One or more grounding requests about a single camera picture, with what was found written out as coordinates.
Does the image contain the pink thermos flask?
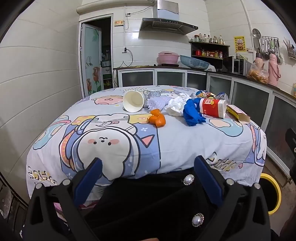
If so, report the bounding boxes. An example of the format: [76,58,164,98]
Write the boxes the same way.
[268,53,281,86]
[254,53,265,77]

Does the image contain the yellow cardboard box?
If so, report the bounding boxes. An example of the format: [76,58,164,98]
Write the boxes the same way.
[226,104,251,124]

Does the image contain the blue plastic basket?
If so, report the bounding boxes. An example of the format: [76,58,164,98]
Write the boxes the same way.
[180,55,211,70]

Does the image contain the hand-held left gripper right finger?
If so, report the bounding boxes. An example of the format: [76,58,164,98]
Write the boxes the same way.
[194,156,272,241]

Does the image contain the red and white paper cup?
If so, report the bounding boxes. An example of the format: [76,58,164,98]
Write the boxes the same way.
[199,98,227,119]

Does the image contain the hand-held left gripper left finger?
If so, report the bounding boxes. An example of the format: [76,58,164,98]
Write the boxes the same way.
[23,158,103,241]

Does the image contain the blue rubber glove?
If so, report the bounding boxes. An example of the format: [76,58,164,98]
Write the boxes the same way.
[183,98,207,127]

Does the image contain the dark wooden shelf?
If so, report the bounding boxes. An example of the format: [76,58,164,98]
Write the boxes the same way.
[188,41,230,58]

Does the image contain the bag of fried snacks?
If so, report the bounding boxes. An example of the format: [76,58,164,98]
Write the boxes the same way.
[247,62,269,84]

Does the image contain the black microwave oven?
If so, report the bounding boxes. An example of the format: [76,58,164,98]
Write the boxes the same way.
[223,56,252,76]

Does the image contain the cartoon printed tablecloth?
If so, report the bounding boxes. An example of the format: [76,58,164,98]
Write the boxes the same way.
[26,85,267,207]

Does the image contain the silver wire scrubber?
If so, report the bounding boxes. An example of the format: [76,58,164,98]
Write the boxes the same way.
[143,90,162,108]

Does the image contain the steel range hood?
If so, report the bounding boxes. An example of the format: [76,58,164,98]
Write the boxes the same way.
[139,0,199,35]

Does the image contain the chopstick holder basket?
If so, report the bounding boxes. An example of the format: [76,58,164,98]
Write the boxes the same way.
[283,37,296,59]

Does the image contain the colourful snack packet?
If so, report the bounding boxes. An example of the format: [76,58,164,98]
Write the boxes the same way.
[195,90,216,100]

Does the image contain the row of glass jars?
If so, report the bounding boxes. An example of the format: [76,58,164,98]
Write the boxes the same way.
[194,34,226,45]

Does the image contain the rack of hanging kitchen utensils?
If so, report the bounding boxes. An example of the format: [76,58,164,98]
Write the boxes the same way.
[252,28,283,65]

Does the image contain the pink lidded basin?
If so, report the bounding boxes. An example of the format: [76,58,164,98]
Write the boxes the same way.
[158,51,180,66]

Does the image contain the flower printed door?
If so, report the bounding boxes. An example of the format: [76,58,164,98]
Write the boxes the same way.
[80,23,102,98]

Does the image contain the yellow wall poster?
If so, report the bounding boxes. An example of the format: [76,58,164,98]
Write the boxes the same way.
[233,35,246,53]

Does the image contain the purple sponge cloth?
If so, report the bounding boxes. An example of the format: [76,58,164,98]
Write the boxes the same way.
[147,96,174,112]

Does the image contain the large white tissue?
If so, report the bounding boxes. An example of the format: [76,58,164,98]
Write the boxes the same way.
[165,97,188,117]

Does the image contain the yellow rimmed trash bin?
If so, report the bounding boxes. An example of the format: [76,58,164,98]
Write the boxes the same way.
[259,173,282,214]

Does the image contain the row of seasoning bottles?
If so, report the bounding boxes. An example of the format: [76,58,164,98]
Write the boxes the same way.
[195,48,223,58]

